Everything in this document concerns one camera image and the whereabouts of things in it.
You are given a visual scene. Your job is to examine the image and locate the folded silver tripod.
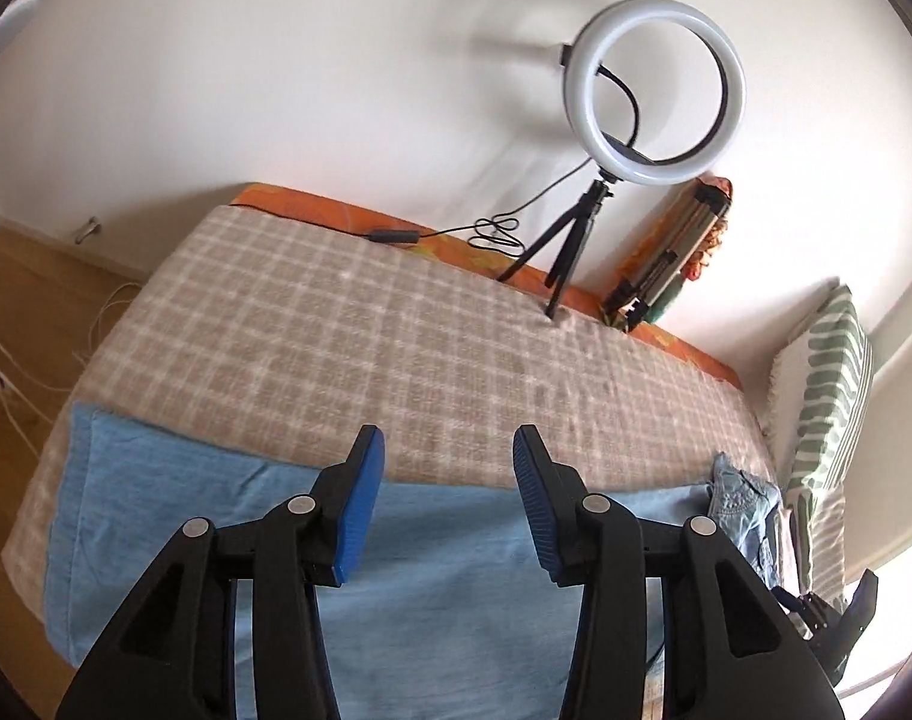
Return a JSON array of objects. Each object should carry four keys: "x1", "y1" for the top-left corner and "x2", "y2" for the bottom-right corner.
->
[{"x1": 602, "y1": 184, "x2": 731, "y2": 335}]

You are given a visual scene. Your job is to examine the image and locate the white round object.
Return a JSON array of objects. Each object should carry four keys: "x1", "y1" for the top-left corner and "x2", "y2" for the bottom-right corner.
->
[{"x1": 0, "y1": 0, "x2": 41, "y2": 76}]

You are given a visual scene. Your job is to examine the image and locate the black ring light cable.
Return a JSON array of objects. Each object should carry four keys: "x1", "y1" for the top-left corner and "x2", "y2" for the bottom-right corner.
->
[{"x1": 235, "y1": 64, "x2": 641, "y2": 248}]

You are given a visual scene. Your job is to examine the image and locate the green striped white pillow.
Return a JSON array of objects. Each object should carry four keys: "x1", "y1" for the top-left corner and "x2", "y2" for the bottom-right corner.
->
[{"x1": 767, "y1": 281, "x2": 877, "y2": 616}]

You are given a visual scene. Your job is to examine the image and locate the white ring light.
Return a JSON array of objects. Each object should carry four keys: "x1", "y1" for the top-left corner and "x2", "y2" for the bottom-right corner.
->
[{"x1": 559, "y1": 0, "x2": 747, "y2": 185}]

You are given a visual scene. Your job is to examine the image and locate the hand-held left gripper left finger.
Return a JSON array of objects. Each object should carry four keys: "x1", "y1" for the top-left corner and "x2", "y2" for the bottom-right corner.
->
[{"x1": 55, "y1": 425, "x2": 386, "y2": 720}]

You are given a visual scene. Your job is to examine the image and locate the small black tripod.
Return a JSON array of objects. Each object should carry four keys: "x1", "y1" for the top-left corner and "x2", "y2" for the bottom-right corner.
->
[{"x1": 497, "y1": 178, "x2": 618, "y2": 318}]

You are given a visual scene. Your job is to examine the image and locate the light blue denim pants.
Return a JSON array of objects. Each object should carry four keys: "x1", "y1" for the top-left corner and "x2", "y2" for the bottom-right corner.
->
[{"x1": 47, "y1": 403, "x2": 716, "y2": 720}]

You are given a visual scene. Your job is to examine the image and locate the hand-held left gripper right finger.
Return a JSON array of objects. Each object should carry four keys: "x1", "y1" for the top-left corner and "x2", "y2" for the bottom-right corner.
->
[{"x1": 512, "y1": 425, "x2": 847, "y2": 720}]

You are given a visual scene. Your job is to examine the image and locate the beige plaid blanket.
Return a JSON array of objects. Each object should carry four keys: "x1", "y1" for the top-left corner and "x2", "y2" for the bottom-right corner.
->
[{"x1": 1, "y1": 202, "x2": 783, "y2": 668}]

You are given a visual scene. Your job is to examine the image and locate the crumpled frayed denim jeans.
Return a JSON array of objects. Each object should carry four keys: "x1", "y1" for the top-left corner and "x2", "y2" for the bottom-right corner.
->
[{"x1": 707, "y1": 452, "x2": 783, "y2": 593}]

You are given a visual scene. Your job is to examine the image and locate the orange bed sheet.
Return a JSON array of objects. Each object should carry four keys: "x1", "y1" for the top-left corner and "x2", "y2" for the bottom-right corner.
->
[{"x1": 227, "y1": 181, "x2": 742, "y2": 391}]

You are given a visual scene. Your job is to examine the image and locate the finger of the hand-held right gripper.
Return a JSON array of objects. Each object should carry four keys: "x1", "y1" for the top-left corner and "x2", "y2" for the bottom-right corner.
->
[{"x1": 846, "y1": 568, "x2": 881, "y2": 638}]

